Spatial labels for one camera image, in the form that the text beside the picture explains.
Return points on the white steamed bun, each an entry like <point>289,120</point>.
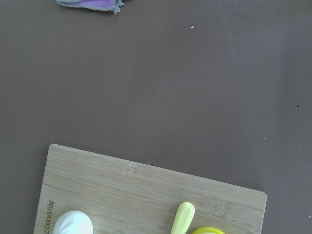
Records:
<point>73,222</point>

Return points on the wooden cutting board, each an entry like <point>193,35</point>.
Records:
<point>126,197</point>

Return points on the yellow plastic knife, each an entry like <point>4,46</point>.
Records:
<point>183,218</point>

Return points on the grey folded cloth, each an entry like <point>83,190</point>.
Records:
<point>98,5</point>

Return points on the lemon half upper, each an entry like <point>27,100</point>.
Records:
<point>208,230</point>

